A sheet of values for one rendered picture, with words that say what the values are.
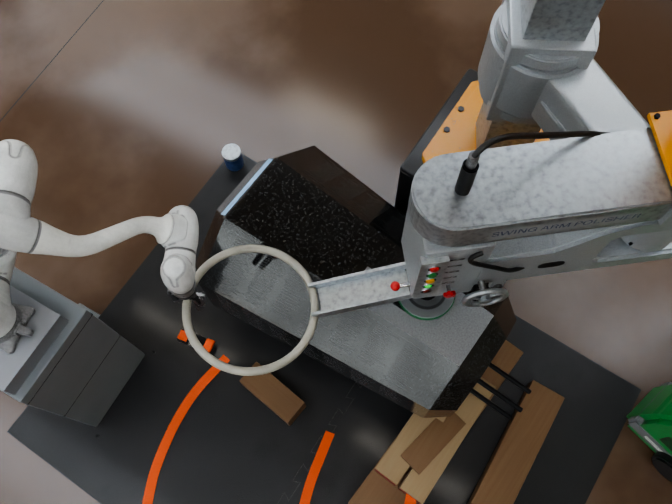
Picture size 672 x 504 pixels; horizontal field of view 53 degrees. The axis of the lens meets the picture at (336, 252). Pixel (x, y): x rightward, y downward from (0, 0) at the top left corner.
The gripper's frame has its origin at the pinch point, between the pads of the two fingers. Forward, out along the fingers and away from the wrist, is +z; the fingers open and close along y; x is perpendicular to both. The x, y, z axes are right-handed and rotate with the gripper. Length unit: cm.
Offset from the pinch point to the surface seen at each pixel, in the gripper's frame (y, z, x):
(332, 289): 51, -11, 10
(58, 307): -51, 8, -7
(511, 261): 102, -61, 10
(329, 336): 53, 12, -2
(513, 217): 92, -93, 8
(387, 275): 70, -18, 16
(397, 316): 77, -5, 5
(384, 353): 74, 5, -7
